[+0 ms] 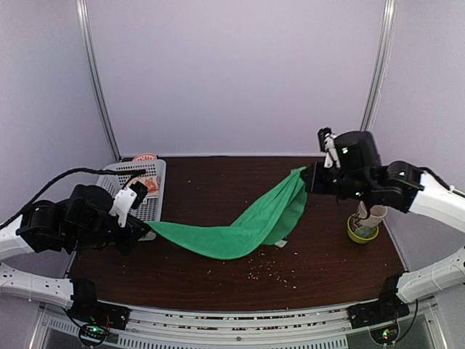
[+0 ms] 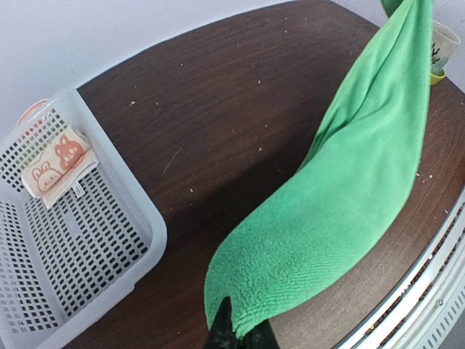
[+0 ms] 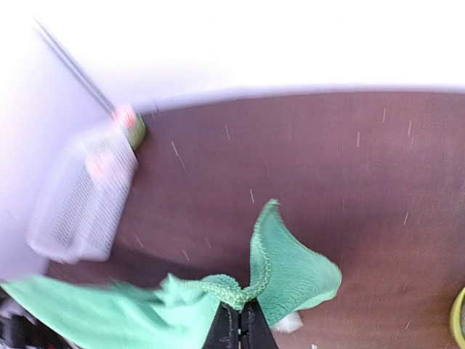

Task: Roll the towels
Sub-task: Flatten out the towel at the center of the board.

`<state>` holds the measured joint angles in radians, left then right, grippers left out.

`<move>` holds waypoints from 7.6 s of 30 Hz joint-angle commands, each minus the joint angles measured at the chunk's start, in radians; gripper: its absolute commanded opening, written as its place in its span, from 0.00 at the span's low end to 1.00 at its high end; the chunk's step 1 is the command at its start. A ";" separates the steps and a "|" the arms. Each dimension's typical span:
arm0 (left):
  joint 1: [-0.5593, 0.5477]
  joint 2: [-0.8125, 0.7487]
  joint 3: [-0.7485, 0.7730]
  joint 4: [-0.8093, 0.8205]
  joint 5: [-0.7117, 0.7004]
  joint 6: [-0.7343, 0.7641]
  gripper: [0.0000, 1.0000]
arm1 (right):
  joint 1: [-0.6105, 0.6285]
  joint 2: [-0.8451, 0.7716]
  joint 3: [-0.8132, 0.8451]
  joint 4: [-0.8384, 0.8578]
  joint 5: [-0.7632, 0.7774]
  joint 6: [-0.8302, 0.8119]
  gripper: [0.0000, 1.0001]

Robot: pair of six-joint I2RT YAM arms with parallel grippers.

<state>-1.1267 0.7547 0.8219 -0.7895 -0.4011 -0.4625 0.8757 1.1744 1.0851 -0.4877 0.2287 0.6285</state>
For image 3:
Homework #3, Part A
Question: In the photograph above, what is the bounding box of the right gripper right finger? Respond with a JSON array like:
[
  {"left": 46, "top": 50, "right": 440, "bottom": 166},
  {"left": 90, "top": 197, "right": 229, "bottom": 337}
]
[{"left": 240, "top": 300, "right": 277, "bottom": 349}]

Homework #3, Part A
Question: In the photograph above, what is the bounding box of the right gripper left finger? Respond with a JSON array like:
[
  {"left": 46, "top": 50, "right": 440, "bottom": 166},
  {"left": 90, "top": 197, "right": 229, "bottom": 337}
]
[{"left": 203, "top": 303, "right": 241, "bottom": 349}]

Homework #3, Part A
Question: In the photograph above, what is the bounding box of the green microfiber towel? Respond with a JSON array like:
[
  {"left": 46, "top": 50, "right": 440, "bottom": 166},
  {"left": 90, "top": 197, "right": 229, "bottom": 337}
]
[{"left": 2, "top": 200, "right": 342, "bottom": 348}]

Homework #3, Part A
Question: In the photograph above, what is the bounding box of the orange bunny pattern towel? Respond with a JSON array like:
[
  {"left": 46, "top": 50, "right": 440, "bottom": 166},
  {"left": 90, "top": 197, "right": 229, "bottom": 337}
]
[{"left": 85, "top": 154, "right": 113, "bottom": 179}]

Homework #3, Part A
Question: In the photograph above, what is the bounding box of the white perforated plastic basket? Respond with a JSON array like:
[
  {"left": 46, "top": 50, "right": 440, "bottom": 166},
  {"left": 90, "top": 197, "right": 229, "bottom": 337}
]
[{"left": 27, "top": 125, "right": 138, "bottom": 264}]

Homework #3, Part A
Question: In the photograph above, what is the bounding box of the green bowl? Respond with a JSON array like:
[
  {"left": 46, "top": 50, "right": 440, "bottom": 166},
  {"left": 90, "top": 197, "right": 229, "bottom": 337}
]
[{"left": 449, "top": 288, "right": 465, "bottom": 349}]

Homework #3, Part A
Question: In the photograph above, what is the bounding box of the left aluminium frame post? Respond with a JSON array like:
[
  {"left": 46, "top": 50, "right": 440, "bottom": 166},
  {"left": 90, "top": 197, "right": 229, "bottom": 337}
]
[{"left": 31, "top": 16, "right": 115, "bottom": 114}]

